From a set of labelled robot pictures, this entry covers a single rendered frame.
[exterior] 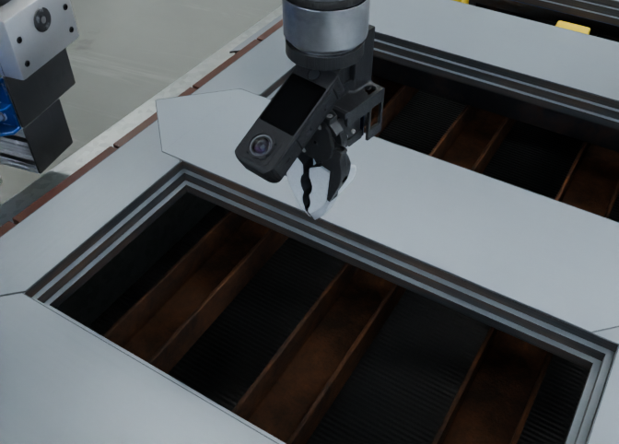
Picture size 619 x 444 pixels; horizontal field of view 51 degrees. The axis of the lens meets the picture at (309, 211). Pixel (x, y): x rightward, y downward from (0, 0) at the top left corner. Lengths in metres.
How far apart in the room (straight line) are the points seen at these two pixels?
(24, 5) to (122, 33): 2.08
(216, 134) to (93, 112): 1.68
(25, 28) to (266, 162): 0.52
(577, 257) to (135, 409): 0.50
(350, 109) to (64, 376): 0.37
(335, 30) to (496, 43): 0.64
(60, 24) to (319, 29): 0.57
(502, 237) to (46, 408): 0.52
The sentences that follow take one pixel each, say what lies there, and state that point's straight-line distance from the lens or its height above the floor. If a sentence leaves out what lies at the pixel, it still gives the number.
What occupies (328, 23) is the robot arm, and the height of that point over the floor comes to 1.14.
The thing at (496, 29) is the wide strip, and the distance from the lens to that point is 1.22.
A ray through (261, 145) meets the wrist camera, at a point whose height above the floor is 1.05.
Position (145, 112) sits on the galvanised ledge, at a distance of 1.30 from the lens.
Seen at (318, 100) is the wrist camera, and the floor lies 1.07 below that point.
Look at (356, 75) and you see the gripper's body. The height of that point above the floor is 1.07.
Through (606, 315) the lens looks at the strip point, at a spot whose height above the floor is 0.85.
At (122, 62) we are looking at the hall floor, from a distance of 2.86.
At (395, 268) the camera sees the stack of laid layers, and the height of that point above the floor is 0.83.
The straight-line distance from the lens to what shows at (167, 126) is 0.95.
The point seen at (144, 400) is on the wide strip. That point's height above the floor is 0.85.
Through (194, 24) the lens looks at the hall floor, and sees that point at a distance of 3.08.
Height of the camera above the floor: 1.40
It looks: 43 degrees down
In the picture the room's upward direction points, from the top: straight up
